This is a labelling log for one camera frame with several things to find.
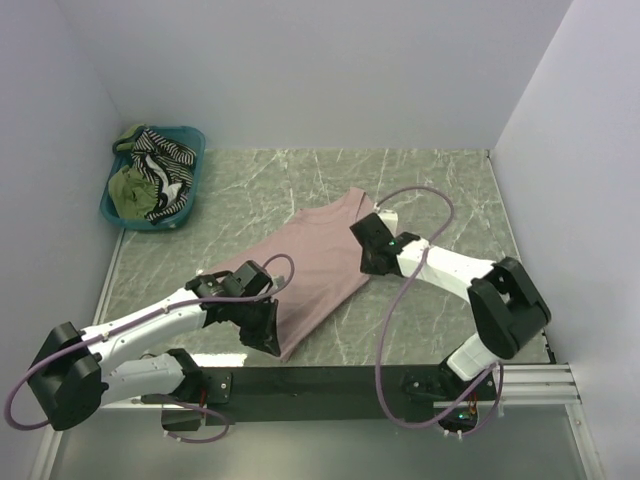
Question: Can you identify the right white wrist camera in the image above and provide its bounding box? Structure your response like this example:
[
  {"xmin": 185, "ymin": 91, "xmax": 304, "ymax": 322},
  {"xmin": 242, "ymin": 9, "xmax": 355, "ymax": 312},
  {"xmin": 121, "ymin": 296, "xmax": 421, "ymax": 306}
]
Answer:
[{"xmin": 376, "ymin": 209, "xmax": 399, "ymax": 236}]

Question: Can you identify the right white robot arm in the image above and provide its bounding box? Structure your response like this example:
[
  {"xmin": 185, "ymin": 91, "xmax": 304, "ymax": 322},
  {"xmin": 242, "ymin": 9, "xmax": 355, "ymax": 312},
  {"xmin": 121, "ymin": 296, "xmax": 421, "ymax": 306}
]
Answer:
[{"xmin": 350, "ymin": 213, "xmax": 551, "ymax": 399}]

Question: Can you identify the black base beam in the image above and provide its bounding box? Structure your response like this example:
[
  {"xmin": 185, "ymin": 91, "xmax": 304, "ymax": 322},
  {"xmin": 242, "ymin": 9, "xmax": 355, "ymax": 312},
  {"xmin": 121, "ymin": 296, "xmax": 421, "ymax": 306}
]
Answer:
[{"xmin": 177, "ymin": 365, "xmax": 497, "ymax": 427}]

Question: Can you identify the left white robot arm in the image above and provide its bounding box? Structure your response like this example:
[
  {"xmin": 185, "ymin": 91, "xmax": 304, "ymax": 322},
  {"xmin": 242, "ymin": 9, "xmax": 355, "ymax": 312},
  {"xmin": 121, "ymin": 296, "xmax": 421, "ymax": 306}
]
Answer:
[{"xmin": 27, "ymin": 260, "xmax": 280, "ymax": 431}]

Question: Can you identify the pink tank top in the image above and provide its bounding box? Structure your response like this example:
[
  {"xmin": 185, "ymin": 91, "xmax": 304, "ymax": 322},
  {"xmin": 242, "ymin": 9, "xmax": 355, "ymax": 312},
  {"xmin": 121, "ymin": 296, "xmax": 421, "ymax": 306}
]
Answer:
[{"xmin": 207, "ymin": 187, "xmax": 374, "ymax": 361}]

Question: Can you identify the green tank top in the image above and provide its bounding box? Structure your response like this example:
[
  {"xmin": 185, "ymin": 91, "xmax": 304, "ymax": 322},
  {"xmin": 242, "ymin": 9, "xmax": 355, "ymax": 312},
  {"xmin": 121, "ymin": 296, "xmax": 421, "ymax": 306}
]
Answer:
[{"xmin": 108, "ymin": 124, "xmax": 158, "ymax": 220}]

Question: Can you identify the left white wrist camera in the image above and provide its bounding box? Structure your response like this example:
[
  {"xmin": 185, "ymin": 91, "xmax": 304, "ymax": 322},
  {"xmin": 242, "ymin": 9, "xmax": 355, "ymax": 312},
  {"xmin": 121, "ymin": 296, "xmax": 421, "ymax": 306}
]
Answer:
[{"xmin": 273, "ymin": 274, "xmax": 293, "ymax": 290}]

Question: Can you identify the teal plastic basket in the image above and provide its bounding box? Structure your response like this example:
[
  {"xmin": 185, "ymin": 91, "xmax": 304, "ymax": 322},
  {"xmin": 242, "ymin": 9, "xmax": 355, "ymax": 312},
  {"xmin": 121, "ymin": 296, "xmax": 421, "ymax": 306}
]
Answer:
[{"xmin": 100, "ymin": 124, "xmax": 206, "ymax": 231}]

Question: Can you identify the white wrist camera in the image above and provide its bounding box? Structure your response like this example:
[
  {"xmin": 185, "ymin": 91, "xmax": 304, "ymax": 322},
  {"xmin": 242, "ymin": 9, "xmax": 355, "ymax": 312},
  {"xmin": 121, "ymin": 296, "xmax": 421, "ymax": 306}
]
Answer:
[
  {"xmin": 273, "ymin": 274, "xmax": 293, "ymax": 290},
  {"xmin": 376, "ymin": 209, "xmax": 399, "ymax": 236}
]

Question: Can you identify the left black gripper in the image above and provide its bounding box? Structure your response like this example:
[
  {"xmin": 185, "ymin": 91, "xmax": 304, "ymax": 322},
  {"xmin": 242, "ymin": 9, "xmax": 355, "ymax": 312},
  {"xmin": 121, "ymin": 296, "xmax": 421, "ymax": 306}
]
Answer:
[{"xmin": 231, "ymin": 295, "xmax": 281, "ymax": 356}]

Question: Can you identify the black white striped tank top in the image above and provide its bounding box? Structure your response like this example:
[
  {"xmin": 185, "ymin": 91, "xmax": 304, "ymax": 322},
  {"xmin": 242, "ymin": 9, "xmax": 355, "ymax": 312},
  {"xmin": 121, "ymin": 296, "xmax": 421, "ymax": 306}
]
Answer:
[{"xmin": 131, "ymin": 127, "xmax": 196, "ymax": 224}]

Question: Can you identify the aluminium rail frame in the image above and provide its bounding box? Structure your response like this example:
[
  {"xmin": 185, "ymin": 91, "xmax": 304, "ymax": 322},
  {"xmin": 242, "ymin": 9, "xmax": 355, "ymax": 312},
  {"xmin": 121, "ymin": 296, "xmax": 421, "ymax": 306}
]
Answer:
[{"xmin": 29, "ymin": 229, "xmax": 601, "ymax": 480}]

